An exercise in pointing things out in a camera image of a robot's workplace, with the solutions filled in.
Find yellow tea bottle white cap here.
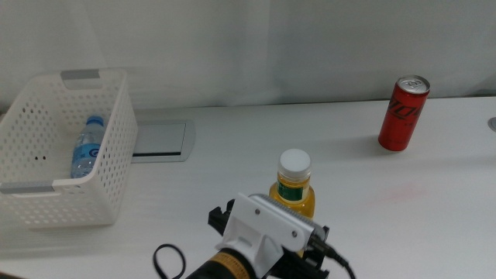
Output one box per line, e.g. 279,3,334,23
269,148,316,220

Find red soda can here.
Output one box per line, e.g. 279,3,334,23
377,74,431,152

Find clear water bottle blue cap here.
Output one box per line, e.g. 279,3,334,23
70,115,106,179

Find white fabric backdrop curtain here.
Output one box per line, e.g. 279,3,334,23
0,0,496,112

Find white perforated plastic basket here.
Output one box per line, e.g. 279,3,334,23
0,68,139,229

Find black camera plug cable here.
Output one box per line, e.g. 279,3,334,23
309,234,357,279

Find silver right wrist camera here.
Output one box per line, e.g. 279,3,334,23
250,193,330,249

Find thin black looped cable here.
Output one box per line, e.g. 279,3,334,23
153,243,187,279

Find grey table cable hatch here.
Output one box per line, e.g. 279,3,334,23
131,119,197,164

